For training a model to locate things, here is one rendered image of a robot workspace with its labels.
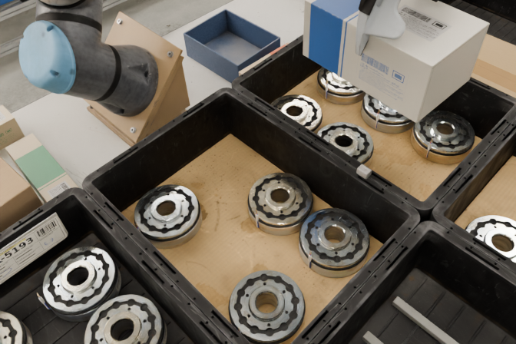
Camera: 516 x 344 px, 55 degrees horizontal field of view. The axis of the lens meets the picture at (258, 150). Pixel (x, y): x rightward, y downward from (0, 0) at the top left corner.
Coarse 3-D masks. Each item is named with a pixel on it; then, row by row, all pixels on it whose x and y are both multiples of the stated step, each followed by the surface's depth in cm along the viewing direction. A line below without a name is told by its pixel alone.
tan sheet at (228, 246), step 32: (224, 160) 87; (256, 160) 87; (224, 192) 83; (224, 224) 78; (192, 256) 75; (224, 256) 74; (256, 256) 74; (288, 256) 74; (224, 288) 71; (320, 288) 70
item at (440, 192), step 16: (288, 48) 92; (256, 64) 89; (240, 80) 86; (256, 96) 83; (496, 96) 82; (272, 112) 81; (512, 112) 78; (304, 128) 78; (496, 128) 77; (320, 144) 75; (480, 144) 74; (352, 160) 73; (464, 160) 72; (448, 176) 70; (400, 192) 69; (432, 192) 69; (416, 208) 67; (432, 208) 67
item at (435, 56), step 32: (320, 0) 65; (352, 0) 65; (416, 0) 64; (320, 32) 66; (352, 32) 62; (416, 32) 60; (448, 32) 59; (480, 32) 60; (320, 64) 70; (352, 64) 65; (384, 64) 61; (416, 64) 57; (448, 64) 58; (384, 96) 64; (416, 96) 59; (448, 96) 65
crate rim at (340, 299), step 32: (160, 128) 79; (288, 128) 78; (96, 192) 71; (384, 192) 69; (128, 224) 67; (416, 224) 65; (160, 256) 63; (384, 256) 62; (192, 288) 60; (352, 288) 60; (224, 320) 58; (320, 320) 58
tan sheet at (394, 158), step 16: (304, 80) 101; (320, 96) 98; (336, 112) 94; (352, 112) 94; (368, 128) 91; (384, 144) 88; (400, 144) 88; (384, 160) 86; (400, 160) 86; (416, 160) 86; (384, 176) 84; (400, 176) 83; (416, 176) 83; (432, 176) 83; (416, 192) 81
